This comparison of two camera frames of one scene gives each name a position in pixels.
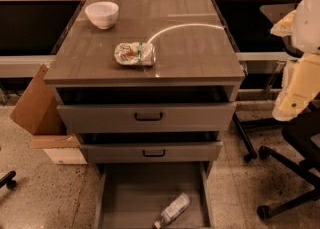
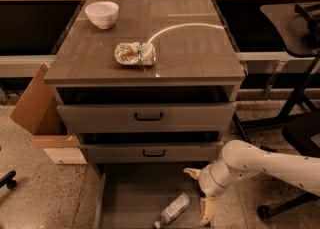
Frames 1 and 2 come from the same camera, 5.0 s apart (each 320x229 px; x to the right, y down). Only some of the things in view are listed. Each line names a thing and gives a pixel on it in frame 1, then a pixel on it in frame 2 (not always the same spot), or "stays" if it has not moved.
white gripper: [308, 28] to [209, 180]
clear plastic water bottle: [173, 210] stays
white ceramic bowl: [103, 13] stays
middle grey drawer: [151, 152] stays
